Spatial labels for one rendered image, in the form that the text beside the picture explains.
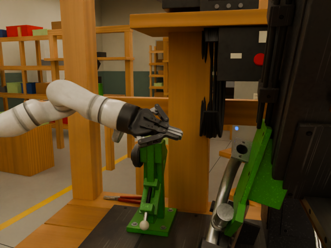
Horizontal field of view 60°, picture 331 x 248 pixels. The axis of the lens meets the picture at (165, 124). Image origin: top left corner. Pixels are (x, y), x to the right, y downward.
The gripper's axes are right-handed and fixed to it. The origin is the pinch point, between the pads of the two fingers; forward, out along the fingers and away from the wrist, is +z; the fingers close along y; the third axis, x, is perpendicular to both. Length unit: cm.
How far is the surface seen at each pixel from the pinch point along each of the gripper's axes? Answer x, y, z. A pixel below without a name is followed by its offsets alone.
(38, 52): 397, 305, -404
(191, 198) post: 39.1, -1.3, 8.5
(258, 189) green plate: -4.2, -8.7, 21.2
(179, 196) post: 39.8, -2.1, 4.2
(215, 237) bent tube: 9.7, -17.8, 16.8
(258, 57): -4.8, 28.1, 14.2
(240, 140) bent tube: -2.2, 2.3, 15.3
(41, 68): 372, 253, -351
